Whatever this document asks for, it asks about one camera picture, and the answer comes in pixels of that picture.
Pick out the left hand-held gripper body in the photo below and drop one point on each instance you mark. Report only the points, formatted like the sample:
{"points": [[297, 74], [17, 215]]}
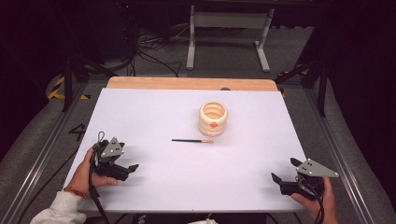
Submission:
{"points": [[111, 149]]}

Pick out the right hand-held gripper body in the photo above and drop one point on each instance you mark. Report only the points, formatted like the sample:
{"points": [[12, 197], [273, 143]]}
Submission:
{"points": [[314, 170]]}

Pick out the black brush pen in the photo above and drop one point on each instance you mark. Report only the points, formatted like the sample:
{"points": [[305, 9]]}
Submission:
{"points": [[190, 141]]}

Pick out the cream ribbed pen holder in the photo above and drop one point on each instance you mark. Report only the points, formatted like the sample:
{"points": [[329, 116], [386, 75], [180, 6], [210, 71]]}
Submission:
{"points": [[213, 123]]}

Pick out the person's right hand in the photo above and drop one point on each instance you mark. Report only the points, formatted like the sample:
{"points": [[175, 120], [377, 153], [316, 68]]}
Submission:
{"points": [[327, 207]]}

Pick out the person's left hand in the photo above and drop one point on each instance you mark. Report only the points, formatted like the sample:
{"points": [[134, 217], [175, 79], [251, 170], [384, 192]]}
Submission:
{"points": [[81, 175]]}

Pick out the white table mat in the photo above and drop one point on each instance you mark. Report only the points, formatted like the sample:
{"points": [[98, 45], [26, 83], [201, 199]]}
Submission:
{"points": [[186, 174]]}

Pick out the black tripod stand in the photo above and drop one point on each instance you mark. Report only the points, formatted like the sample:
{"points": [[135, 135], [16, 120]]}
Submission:
{"points": [[67, 81], [322, 87]]}

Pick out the yellow black floor tape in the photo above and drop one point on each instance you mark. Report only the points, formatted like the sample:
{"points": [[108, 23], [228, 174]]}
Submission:
{"points": [[56, 91]]}

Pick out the wooden table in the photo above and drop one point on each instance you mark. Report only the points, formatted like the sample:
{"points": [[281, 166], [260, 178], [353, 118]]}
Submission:
{"points": [[186, 83]]}

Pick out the grey metal stand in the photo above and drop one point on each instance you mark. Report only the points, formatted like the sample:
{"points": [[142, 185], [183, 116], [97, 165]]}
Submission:
{"points": [[230, 20]]}

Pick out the aluminium floor rail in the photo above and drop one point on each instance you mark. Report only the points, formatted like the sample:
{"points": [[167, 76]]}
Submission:
{"points": [[339, 149], [43, 155]]}

